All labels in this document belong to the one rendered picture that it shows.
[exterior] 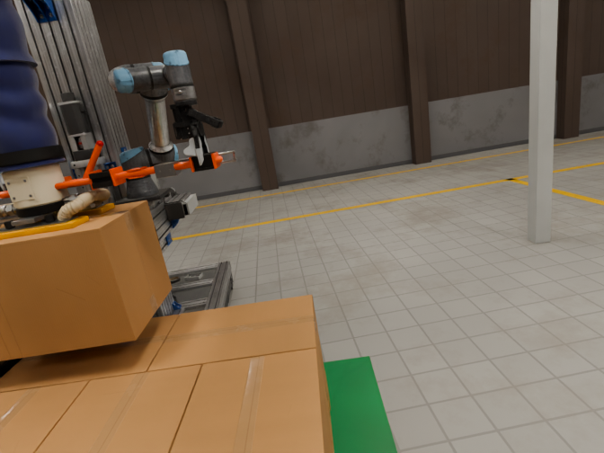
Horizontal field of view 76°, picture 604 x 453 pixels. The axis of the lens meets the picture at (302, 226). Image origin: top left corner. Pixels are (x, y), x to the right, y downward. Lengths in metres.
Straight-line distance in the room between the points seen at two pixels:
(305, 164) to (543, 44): 4.92
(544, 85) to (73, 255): 3.11
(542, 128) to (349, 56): 4.74
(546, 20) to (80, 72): 2.94
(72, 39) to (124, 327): 1.44
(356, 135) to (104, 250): 6.54
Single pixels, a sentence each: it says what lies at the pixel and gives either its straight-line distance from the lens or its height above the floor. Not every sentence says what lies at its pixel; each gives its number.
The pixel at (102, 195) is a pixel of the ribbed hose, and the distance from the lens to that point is 1.56.
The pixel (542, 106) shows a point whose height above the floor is 1.07.
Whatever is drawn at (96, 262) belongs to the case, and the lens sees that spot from 1.37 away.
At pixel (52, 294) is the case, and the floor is 0.88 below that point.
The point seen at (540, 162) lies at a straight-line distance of 3.47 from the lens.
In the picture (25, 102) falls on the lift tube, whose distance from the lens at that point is 1.55.
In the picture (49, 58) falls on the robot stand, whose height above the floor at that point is 1.74.
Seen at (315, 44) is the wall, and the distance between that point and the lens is 7.49.
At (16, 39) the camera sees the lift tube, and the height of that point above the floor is 1.66.
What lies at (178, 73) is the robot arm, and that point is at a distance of 1.36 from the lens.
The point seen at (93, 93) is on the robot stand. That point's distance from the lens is 2.26.
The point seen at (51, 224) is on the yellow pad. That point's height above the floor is 1.09.
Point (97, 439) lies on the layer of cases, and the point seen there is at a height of 0.54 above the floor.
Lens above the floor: 1.32
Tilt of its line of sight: 17 degrees down
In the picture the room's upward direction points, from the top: 9 degrees counter-clockwise
